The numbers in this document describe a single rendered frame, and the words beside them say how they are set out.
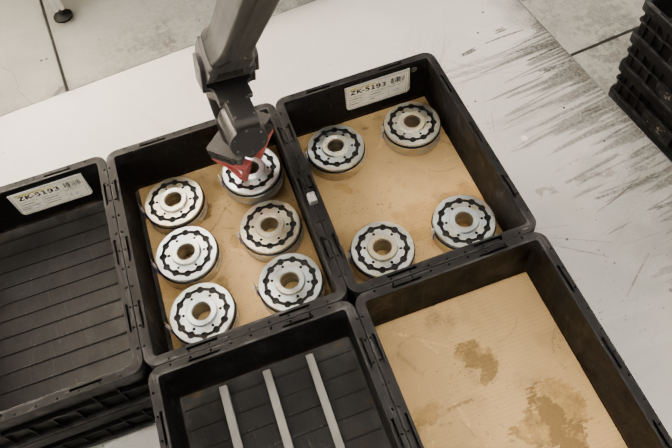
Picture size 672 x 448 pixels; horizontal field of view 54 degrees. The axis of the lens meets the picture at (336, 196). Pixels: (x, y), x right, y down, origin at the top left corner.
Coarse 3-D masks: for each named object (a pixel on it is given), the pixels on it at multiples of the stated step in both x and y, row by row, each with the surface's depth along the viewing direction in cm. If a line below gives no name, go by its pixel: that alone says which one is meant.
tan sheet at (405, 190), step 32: (384, 160) 118; (416, 160) 117; (448, 160) 117; (320, 192) 115; (352, 192) 115; (384, 192) 114; (416, 192) 114; (448, 192) 113; (352, 224) 111; (416, 224) 110; (416, 256) 107
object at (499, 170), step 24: (360, 72) 116; (384, 72) 116; (288, 96) 115; (456, 96) 112; (288, 120) 112; (480, 144) 106; (528, 216) 98; (336, 240) 98; (480, 240) 96; (504, 240) 96; (432, 264) 95; (360, 288) 94
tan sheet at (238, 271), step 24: (216, 168) 120; (144, 192) 118; (216, 192) 117; (288, 192) 116; (216, 216) 114; (240, 216) 114; (216, 240) 112; (240, 264) 109; (264, 264) 108; (168, 288) 107; (240, 288) 106; (288, 288) 106; (168, 312) 105; (240, 312) 104; (264, 312) 104
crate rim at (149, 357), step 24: (144, 144) 112; (288, 144) 109; (120, 192) 106; (120, 216) 104; (312, 216) 101; (336, 264) 96; (336, 288) 94; (144, 312) 94; (288, 312) 93; (144, 336) 92; (216, 336) 92; (240, 336) 91; (144, 360) 91; (168, 360) 90
